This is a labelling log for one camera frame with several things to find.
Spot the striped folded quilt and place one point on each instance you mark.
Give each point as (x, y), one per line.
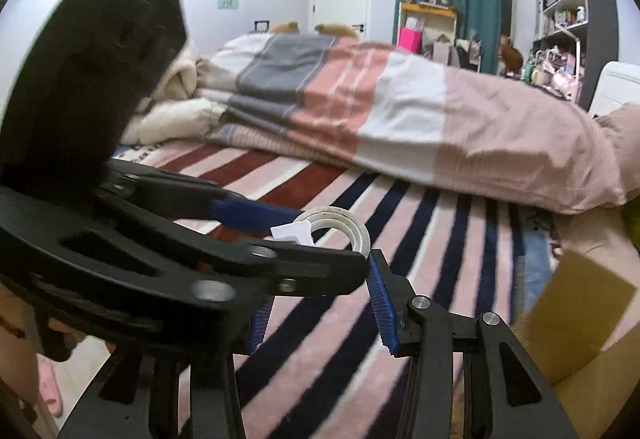
(385, 109)

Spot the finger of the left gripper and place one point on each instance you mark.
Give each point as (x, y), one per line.
(177, 196)
(104, 251)

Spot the brown plush on desk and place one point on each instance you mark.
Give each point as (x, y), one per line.
(511, 58)

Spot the pink striped pillow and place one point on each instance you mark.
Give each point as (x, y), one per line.
(610, 233)

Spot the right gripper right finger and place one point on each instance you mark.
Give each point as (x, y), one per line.
(505, 395)

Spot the tape roll with dispenser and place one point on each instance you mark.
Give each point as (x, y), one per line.
(301, 229)

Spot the brown teddy bear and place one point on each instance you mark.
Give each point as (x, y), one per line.
(291, 27)
(336, 30)

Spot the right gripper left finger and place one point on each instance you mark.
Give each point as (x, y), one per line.
(171, 374)

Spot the brown cardboard box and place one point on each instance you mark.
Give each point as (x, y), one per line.
(583, 335)

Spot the striped fleece blanket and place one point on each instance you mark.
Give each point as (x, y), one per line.
(324, 367)

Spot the pink slipper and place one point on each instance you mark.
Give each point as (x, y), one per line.
(48, 388)

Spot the dark tall bookshelf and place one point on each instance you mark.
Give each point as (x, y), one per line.
(586, 29)

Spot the yellow wooden shelf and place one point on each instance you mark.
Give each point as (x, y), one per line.
(435, 23)

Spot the pink gift bag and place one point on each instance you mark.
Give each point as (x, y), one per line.
(410, 40)

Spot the cream fluffy blanket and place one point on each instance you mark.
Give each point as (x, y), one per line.
(175, 110)

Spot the white bed headboard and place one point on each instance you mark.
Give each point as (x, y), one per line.
(619, 83)

